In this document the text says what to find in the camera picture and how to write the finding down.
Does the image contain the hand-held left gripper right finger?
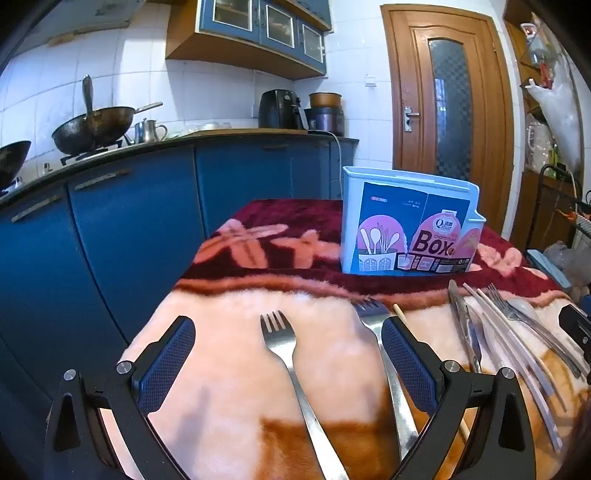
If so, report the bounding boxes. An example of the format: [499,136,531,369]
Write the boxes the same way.
[381,316,539,480]

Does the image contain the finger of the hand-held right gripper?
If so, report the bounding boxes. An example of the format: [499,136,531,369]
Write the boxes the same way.
[558,304,591,372]

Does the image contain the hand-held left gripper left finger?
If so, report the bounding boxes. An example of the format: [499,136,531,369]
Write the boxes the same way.
[44,316,197,480]

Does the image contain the wooden chopstick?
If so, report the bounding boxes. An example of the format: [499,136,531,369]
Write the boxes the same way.
[392,303,471,439]

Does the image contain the stainless steel spoon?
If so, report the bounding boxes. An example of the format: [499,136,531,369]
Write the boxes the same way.
[506,298,580,372]

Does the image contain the white and silver chopstick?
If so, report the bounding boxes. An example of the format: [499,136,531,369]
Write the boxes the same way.
[463,283,564,452]
[475,288,568,411]

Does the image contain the stainless steel fork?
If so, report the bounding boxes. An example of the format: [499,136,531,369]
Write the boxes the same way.
[260,311,349,480]
[484,282,583,379]
[353,298,419,462]

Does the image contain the light blue utensil holder box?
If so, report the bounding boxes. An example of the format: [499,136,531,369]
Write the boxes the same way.
[342,166,487,275]

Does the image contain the pink and maroon floral blanket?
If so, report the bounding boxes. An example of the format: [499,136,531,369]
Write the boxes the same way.
[117,198,591,480]

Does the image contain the stainless steel table knife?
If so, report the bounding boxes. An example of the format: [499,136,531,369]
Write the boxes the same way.
[448,279,483,374]

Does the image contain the blue base cabinets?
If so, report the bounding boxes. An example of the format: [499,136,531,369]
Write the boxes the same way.
[0,137,360,480]

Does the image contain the gas stove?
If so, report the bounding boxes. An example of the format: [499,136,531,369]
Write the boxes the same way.
[60,140,126,167]

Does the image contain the white plastic bag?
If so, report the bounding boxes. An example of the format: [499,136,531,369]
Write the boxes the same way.
[526,60,585,172]

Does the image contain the stainless steel kettle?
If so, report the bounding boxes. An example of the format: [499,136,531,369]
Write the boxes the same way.
[135,119,168,144]

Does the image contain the clear plastic containers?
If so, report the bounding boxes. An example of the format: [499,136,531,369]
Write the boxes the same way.
[182,121,232,136]

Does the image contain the black wok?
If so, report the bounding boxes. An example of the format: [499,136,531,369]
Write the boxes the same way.
[0,141,32,191]
[52,102,164,155]

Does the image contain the dark rice cooker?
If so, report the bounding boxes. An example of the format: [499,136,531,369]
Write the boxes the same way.
[305,107,345,137]

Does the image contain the black air fryer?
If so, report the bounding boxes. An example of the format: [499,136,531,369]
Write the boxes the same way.
[257,90,305,130]

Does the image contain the metal spatula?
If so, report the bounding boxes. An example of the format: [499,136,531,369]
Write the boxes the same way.
[82,75,98,126]

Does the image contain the brown pot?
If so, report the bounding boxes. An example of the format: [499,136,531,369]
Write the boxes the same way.
[309,92,342,110]

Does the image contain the wooden shelf unit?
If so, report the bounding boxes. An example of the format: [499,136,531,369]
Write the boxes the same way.
[503,0,591,250]

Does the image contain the wooden door with glass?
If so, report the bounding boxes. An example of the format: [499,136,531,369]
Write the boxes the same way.
[381,4,515,232]

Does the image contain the range hood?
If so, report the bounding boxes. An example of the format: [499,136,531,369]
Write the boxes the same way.
[0,0,148,49]

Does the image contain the black wire rack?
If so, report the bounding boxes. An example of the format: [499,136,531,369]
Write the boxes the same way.
[526,164,591,259]

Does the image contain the white power cable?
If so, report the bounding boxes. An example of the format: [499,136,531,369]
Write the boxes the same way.
[323,130,343,200]

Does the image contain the blue glass-door wall cabinet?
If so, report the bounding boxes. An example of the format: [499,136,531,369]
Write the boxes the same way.
[166,0,333,81]

